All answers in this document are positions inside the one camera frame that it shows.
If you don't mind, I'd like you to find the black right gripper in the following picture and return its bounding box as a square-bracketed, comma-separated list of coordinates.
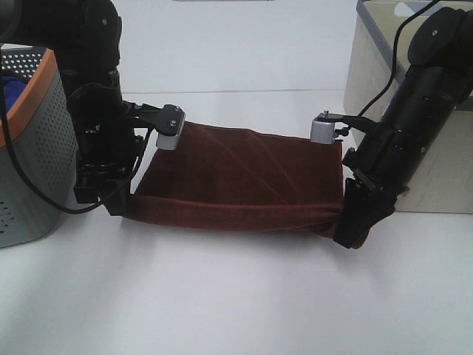
[333, 124, 425, 249]

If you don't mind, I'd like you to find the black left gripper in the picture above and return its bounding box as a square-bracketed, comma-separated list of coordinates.
[67, 70, 143, 217]

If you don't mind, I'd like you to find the brown towel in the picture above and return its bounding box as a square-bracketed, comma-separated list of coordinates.
[126, 122, 344, 239]

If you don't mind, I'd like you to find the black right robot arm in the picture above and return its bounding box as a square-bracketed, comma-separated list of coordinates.
[333, 7, 472, 249]

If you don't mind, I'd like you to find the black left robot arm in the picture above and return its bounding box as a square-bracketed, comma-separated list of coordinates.
[1, 1, 144, 216]

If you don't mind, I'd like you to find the beige basket grey rim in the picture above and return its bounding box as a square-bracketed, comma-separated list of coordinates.
[344, 1, 472, 214]

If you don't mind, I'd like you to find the grey perforated basket orange rim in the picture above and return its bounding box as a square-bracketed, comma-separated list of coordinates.
[1, 47, 77, 248]

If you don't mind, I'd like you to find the blue cloth in basket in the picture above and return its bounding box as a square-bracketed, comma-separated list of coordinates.
[1, 74, 28, 118]

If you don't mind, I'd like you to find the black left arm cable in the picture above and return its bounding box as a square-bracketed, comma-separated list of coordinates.
[0, 83, 154, 214]

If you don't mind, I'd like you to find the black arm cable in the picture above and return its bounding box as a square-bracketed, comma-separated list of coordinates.
[0, 83, 154, 214]
[356, 0, 443, 118]

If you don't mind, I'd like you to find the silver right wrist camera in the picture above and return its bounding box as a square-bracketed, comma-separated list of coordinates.
[309, 109, 378, 144]

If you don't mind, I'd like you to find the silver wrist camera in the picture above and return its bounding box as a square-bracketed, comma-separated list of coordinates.
[132, 103, 186, 152]
[309, 109, 378, 144]

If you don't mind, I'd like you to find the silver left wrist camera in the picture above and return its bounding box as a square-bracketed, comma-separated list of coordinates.
[132, 103, 186, 152]

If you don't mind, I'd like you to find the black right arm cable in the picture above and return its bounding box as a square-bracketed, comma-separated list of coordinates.
[356, 0, 443, 118]

